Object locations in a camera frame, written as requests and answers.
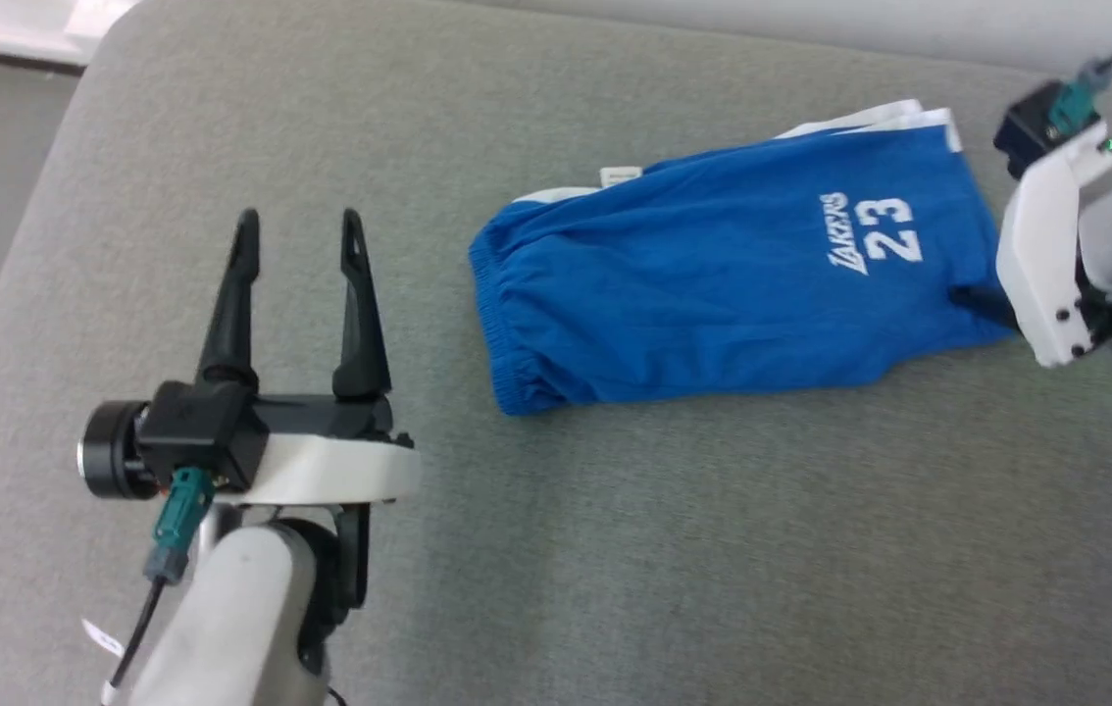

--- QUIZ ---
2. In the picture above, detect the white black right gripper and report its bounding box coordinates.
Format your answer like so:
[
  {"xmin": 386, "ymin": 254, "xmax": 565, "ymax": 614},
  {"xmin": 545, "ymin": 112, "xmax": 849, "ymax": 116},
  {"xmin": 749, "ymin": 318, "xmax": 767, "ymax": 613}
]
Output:
[{"xmin": 948, "ymin": 121, "xmax": 1112, "ymax": 370}]

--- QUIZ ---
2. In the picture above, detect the grey fabric sofa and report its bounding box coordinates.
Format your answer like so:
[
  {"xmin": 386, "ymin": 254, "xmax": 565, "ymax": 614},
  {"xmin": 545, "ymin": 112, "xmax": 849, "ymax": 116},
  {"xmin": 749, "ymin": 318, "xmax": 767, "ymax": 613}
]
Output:
[{"xmin": 0, "ymin": 0, "xmax": 1112, "ymax": 706}]

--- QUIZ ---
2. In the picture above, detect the white cable label tag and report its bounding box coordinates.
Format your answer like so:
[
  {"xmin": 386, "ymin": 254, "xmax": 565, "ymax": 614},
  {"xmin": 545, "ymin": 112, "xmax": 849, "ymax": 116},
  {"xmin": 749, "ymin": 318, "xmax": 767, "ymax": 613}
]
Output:
[{"xmin": 80, "ymin": 618, "xmax": 126, "ymax": 659}]

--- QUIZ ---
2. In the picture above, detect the black cable teal plug left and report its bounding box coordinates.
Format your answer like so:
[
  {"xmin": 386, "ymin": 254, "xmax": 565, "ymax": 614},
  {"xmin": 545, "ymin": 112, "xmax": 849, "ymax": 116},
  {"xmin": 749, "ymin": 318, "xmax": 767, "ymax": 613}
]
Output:
[{"xmin": 103, "ymin": 466, "xmax": 219, "ymax": 703}]

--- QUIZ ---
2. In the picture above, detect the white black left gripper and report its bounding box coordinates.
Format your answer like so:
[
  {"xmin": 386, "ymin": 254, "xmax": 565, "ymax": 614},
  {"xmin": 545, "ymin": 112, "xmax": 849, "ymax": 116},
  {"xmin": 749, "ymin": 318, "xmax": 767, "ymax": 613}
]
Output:
[{"xmin": 77, "ymin": 209, "xmax": 423, "ymax": 508}]

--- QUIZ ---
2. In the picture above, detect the blue basketball shorts number 23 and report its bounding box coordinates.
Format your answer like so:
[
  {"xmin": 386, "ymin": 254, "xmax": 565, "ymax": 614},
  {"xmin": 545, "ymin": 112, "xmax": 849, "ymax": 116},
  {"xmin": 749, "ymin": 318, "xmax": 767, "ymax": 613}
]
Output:
[{"xmin": 468, "ymin": 98, "xmax": 1020, "ymax": 418}]

